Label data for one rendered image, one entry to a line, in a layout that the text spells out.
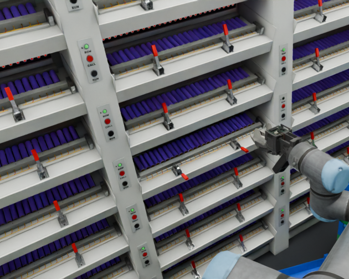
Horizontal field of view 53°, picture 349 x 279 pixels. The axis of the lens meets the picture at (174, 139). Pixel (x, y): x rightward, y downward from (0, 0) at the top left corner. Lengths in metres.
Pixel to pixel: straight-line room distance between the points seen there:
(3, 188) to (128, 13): 0.62
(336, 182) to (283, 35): 0.57
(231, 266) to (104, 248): 0.78
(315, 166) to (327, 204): 0.13
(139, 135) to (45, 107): 0.32
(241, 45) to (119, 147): 0.55
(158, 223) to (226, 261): 0.75
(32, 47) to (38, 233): 0.60
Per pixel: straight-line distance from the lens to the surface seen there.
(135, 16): 1.04
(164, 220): 1.40
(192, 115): 1.24
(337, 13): 1.60
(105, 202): 1.25
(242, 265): 0.67
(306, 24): 1.48
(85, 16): 0.99
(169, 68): 1.14
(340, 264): 0.77
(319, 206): 1.15
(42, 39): 0.98
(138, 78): 1.10
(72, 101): 1.05
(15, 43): 0.99
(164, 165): 1.29
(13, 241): 1.26
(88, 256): 1.37
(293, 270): 1.88
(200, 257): 1.72
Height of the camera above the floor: 1.49
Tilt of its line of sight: 30 degrees down
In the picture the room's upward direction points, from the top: 10 degrees counter-clockwise
